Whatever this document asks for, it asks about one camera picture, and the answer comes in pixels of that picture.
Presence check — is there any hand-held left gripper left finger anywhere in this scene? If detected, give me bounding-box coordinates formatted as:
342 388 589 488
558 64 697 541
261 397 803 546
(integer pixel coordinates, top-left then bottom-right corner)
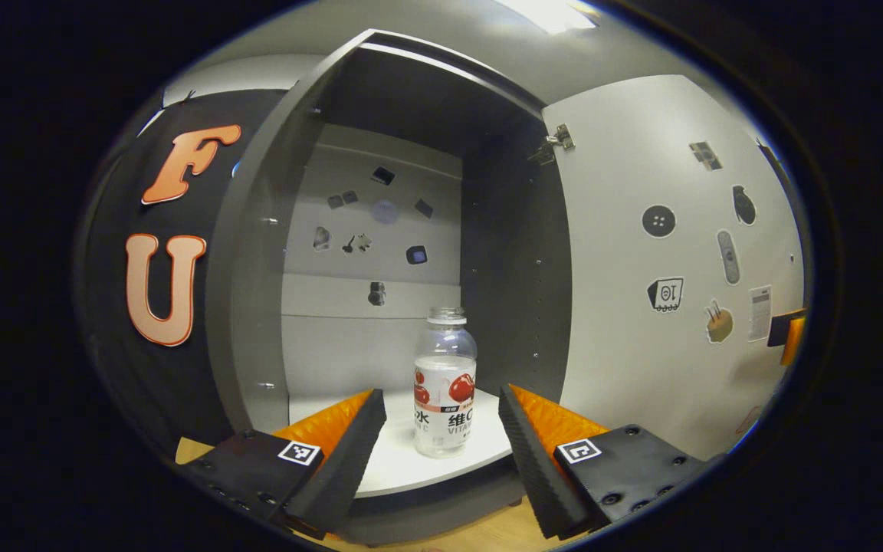
179 388 388 541

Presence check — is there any metal door hinge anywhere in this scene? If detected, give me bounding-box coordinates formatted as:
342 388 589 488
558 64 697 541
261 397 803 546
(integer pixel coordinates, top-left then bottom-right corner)
529 124 576 166

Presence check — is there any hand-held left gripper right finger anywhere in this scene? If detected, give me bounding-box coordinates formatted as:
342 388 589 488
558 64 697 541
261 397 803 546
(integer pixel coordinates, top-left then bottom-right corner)
497 383 727 541

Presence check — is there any white cabinet door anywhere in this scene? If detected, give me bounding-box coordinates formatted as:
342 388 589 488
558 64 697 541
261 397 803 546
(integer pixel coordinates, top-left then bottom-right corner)
541 74 807 462

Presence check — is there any ceiling light panel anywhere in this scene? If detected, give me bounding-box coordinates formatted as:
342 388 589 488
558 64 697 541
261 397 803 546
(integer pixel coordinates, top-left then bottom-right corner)
495 0 600 36

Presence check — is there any black backdrop cloth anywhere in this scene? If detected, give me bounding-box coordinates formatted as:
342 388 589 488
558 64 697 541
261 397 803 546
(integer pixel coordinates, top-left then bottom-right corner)
77 88 291 461

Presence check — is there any grey cabinet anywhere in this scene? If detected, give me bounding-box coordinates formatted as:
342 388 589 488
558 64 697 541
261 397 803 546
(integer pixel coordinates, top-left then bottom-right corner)
208 29 573 547

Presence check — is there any clear plastic bottle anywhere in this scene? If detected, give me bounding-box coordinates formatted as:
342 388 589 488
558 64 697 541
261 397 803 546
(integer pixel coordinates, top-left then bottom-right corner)
412 307 479 460

